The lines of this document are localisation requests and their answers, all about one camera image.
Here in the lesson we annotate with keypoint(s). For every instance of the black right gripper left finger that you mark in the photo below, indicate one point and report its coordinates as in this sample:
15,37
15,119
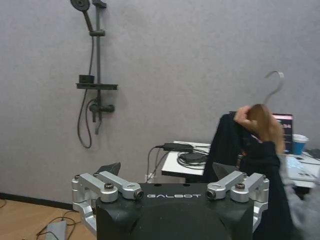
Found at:
105,183

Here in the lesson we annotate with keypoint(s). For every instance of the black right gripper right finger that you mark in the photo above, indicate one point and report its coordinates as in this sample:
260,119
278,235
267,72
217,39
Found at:
233,183

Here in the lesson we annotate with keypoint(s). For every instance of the black garment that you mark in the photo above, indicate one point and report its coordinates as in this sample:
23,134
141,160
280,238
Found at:
223,142

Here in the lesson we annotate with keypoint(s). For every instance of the wooden hanger with metal hook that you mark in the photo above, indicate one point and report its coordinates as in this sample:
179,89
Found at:
261,113

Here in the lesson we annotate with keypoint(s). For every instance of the flat black device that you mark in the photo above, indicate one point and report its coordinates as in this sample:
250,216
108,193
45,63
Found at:
192,157

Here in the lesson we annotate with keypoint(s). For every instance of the white table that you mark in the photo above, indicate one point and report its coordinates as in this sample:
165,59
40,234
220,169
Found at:
186,168

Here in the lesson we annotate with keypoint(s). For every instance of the grey power strip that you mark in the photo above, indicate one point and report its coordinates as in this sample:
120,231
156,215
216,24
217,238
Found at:
56,228

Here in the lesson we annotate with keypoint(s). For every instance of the black power adapter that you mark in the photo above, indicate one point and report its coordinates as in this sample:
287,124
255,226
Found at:
178,146

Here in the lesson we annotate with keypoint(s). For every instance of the white desk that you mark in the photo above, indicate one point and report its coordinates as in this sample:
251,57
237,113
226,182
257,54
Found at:
303,172

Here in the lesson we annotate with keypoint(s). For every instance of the monitor with pink screen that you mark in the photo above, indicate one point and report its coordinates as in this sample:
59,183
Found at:
285,130

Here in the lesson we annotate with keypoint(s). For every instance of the grey cloth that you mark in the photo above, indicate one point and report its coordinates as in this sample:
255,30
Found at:
303,210

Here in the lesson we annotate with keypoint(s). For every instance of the black shower mixer valve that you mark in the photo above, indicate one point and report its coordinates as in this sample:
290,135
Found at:
102,108

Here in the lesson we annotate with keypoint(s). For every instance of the blue paper cup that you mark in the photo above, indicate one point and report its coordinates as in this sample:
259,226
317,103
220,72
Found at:
299,145

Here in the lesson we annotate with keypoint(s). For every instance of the black shower shelf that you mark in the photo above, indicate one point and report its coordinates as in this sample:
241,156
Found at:
97,86

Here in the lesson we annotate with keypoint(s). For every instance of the black box on shelf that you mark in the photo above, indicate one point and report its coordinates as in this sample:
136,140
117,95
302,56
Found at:
86,79

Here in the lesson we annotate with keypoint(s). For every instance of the black shower head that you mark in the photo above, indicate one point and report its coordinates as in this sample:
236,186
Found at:
81,6

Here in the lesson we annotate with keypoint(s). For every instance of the black shower slide rail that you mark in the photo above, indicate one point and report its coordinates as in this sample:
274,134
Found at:
98,57

